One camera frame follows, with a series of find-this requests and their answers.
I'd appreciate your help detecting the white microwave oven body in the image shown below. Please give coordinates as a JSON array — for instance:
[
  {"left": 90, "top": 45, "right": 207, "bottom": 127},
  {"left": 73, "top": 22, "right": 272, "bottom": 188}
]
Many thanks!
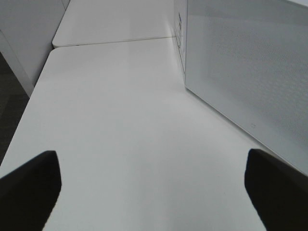
[{"left": 173, "top": 0, "right": 188, "bottom": 79}]

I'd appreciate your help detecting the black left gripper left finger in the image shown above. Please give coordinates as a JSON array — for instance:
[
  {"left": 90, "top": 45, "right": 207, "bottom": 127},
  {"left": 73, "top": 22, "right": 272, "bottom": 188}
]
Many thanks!
[{"left": 0, "top": 151, "right": 62, "bottom": 231}]

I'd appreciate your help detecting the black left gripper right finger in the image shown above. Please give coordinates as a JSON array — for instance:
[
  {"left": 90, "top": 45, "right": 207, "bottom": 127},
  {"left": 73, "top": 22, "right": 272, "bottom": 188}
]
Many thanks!
[{"left": 244, "top": 149, "right": 308, "bottom": 231}]

